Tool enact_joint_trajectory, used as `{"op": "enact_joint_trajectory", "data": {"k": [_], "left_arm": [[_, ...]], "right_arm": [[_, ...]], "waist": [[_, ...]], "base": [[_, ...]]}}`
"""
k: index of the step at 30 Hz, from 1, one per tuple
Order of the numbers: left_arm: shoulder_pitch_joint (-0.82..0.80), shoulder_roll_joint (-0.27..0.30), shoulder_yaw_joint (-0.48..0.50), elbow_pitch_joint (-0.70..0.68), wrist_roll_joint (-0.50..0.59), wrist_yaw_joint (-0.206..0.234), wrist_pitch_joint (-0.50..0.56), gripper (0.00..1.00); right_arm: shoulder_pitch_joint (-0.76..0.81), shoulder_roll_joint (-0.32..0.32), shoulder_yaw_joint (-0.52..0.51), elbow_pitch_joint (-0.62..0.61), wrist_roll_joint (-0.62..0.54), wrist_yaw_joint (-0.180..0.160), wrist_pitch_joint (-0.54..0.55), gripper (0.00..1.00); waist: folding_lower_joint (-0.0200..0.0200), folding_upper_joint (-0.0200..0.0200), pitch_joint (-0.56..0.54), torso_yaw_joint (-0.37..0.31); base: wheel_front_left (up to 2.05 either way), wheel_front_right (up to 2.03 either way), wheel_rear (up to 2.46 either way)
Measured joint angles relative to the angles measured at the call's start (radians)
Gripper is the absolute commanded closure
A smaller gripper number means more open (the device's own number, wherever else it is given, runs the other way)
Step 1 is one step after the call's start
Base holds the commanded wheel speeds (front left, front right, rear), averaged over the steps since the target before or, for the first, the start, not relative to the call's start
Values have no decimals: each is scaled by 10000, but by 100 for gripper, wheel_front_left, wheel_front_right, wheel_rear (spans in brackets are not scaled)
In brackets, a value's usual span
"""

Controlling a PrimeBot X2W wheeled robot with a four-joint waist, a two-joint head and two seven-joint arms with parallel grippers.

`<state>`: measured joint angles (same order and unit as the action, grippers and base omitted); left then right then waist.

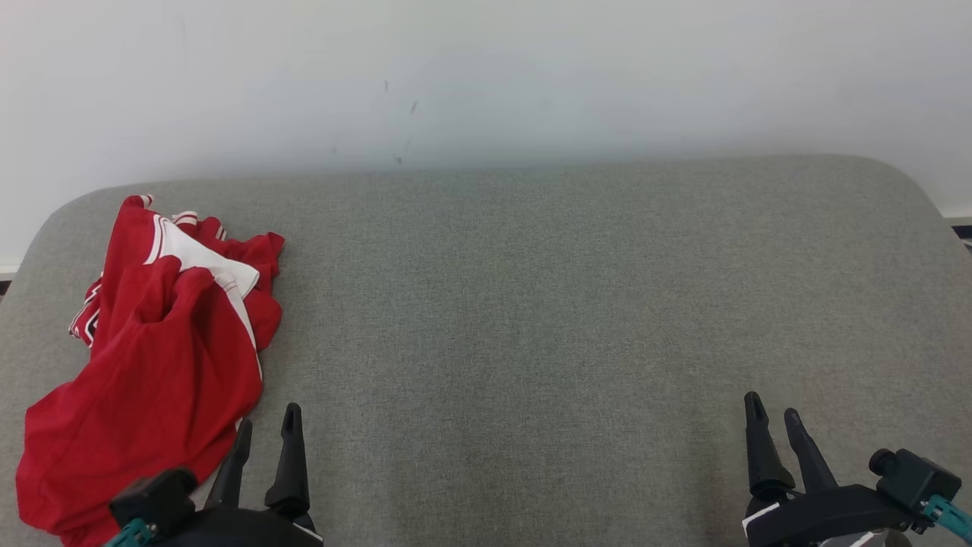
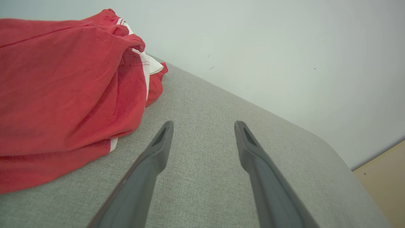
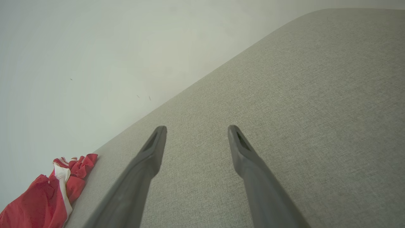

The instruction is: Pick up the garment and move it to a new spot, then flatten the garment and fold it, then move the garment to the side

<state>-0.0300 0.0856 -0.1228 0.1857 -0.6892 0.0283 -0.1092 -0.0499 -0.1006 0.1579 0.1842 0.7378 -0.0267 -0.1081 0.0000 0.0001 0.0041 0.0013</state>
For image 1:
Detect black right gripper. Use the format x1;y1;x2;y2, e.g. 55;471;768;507
743;391;912;547

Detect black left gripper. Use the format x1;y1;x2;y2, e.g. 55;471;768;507
156;403;323;547

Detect red white-striped shorts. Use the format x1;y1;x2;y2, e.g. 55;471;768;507
15;257;264;547

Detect red white-sleeved t-shirt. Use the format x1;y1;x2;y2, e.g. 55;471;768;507
68;194;286;352

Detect grey fabric sofa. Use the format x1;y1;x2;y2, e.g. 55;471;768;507
0;154;972;547

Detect teal left cable connector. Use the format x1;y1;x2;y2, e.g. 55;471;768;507
105;519;157;547

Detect teal cable connector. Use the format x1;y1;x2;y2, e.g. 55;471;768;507
923;494;972;545
105;519;157;547

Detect teal right cable connector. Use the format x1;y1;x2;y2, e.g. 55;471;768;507
923;494;972;545

